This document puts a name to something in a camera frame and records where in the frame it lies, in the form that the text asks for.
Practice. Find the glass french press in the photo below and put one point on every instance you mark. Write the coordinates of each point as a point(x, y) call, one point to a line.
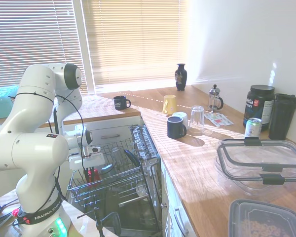
point(214, 101)

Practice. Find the plain white mug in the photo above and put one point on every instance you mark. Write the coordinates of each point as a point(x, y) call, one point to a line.
point(185, 118)

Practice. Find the yellow mug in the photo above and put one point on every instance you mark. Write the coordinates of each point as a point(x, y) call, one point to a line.
point(170, 103)

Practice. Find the clear container with latched lid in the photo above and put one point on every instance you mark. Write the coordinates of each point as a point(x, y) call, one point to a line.
point(273, 179)

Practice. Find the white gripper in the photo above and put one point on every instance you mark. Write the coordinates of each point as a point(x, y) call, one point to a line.
point(86, 161)

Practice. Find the black camera stand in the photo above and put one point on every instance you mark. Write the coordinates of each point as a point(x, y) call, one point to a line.
point(98, 222)

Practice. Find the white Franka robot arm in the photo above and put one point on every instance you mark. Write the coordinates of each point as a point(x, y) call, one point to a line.
point(34, 148)

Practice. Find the red mug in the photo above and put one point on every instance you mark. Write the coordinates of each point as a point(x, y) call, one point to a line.
point(95, 175)

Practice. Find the black protein powder tub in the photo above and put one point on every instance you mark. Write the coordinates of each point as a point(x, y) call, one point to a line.
point(259, 108)

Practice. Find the printed paper leaflet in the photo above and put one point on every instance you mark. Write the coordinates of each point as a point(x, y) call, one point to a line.
point(218, 119)

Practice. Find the dark blue round object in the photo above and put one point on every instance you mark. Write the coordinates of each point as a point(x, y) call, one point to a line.
point(118, 222)

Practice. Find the white and green drink can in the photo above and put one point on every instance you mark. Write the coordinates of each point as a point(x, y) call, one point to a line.
point(252, 129)

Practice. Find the blue ribbed plate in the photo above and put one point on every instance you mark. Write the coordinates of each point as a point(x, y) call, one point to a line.
point(133, 158)

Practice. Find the grey lidded food container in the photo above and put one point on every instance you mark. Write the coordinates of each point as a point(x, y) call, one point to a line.
point(239, 212)

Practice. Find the black shaker bottle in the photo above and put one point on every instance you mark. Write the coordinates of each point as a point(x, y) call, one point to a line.
point(282, 118)

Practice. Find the teal textured box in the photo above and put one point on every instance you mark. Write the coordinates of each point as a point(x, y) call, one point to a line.
point(2, 101)

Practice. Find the wooden window blind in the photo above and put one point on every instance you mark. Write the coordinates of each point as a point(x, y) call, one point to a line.
point(138, 37)
point(27, 37)

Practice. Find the clear drinking glass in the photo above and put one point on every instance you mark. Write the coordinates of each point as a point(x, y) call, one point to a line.
point(196, 121)

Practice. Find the dark blue painted vase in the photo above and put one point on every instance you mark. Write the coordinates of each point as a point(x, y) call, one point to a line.
point(180, 79)

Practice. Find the navy blue mug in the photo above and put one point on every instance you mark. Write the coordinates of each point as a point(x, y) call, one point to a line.
point(175, 129)

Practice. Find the black mug with white print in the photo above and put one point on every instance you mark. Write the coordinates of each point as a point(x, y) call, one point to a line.
point(119, 103)

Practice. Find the clear faceted glass tumbler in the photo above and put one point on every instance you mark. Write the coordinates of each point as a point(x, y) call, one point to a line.
point(115, 155)

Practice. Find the built-in dishwasher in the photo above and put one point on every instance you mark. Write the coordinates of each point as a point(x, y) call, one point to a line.
point(144, 140)

